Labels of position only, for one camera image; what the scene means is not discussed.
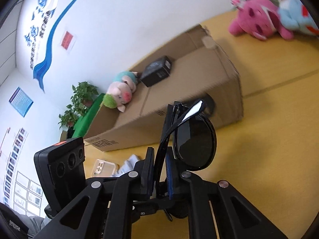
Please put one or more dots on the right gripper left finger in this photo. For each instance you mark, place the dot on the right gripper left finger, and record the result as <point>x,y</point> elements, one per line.
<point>106,207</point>

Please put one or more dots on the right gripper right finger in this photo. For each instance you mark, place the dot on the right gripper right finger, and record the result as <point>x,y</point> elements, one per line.
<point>214,210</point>

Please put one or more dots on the clear white phone case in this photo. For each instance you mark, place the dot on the clear white phone case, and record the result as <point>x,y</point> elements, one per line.
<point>104,168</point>

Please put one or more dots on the light blue phone stand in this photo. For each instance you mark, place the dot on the light blue phone stand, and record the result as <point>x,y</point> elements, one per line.
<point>127,166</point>

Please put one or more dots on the black sunglasses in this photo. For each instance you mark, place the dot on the black sunglasses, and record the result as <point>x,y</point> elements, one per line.
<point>188,143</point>

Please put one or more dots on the black charger box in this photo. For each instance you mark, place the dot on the black charger box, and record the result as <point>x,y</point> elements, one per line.
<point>156,71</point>

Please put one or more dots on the green table cloth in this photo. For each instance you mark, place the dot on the green table cloth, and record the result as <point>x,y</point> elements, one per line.
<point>82,125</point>

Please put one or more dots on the small potted green plant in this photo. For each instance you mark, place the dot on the small potted green plant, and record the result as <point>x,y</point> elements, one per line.
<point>68,119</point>

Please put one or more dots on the large potted green plant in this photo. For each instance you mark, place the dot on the large potted green plant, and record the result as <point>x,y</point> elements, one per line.
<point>83,97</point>

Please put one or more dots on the pig plush toy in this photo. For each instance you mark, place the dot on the pig plush toy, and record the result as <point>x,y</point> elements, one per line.
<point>120,91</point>

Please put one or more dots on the brown cardboard box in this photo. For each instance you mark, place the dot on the brown cardboard box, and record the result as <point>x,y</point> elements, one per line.
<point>199,67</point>

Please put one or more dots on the pink plush toy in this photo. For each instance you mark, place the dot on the pink plush toy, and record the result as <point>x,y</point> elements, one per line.
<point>258,18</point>

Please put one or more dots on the light blue plush toy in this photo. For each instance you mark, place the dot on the light blue plush toy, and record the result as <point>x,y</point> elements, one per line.
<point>294,16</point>

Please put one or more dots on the blue framed wall notice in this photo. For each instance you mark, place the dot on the blue framed wall notice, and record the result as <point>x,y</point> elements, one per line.
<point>21,102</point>

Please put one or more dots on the red wall notice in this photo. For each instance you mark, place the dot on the red wall notice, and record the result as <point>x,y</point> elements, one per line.
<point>66,41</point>

